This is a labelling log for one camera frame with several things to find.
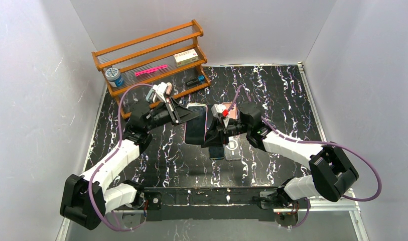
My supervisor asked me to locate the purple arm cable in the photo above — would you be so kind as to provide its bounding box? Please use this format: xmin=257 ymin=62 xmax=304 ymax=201
xmin=229 ymin=84 xmax=383 ymax=230
xmin=88 ymin=83 xmax=156 ymax=232

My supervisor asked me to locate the pink highlighter pen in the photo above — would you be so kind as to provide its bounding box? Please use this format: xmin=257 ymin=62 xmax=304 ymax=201
xmin=134 ymin=65 xmax=168 ymax=77

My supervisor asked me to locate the blue round jar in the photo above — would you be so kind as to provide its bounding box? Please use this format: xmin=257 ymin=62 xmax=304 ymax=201
xmin=104 ymin=67 xmax=124 ymax=88

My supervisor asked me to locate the pink tape dispenser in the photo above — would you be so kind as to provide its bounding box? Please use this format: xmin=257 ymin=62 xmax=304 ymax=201
xmin=166 ymin=82 xmax=173 ymax=95

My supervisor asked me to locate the cream cased phone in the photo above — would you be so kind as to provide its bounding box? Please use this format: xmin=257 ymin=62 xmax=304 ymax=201
xmin=184 ymin=103 xmax=208 ymax=145

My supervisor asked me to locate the black smartphone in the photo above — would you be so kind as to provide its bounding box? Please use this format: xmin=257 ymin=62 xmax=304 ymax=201
xmin=206 ymin=104 xmax=218 ymax=131

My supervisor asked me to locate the teal eraser block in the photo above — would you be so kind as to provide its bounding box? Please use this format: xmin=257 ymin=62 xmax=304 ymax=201
xmin=146 ymin=88 xmax=155 ymax=103

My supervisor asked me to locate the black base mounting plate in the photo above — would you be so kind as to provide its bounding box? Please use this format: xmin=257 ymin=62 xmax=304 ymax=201
xmin=112 ymin=187 xmax=311 ymax=222

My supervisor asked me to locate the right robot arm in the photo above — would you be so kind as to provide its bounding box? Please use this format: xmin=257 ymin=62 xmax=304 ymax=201
xmin=202 ymin=101 xmax=359 ymax=205

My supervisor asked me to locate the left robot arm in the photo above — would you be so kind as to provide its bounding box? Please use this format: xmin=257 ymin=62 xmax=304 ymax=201
xmin=60 ymin=97 xmax=200 ymax=231

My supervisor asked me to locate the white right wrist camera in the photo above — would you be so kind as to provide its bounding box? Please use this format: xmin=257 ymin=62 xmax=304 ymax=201
xmin=211 ymin=104 xmax=229 ymax=128

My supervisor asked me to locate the black blue marker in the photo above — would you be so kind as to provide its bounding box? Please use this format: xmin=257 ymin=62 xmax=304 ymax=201
xmin=185 ymin=75 xmax=205 ymax=87

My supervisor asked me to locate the clear phone case with phone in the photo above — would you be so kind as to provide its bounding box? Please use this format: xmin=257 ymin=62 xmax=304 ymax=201
xmin=224 ymin=136 xmax=242 ymax=161

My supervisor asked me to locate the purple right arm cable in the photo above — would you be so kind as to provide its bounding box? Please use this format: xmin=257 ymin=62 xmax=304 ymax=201
xmin=229 ymin=84 xmax=383 ymax=230

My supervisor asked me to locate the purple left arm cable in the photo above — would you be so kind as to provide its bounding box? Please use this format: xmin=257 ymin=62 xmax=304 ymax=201
xmin=88 ymin=83 xmax=156 ymax=232

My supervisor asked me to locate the dark teal smartphone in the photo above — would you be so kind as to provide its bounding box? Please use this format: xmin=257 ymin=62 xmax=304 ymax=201
xmin=208 ymin=147 xmax=225 ymax=160

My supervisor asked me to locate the orange wooden shelf rack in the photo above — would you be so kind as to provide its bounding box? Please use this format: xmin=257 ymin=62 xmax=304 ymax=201
xmin=91 ymin=20 xmax=211 ymax=104

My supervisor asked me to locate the white medicine box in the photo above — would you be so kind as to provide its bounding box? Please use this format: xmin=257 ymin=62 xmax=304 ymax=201
xmin=173 ymin=49 xmax=199 ymax=67

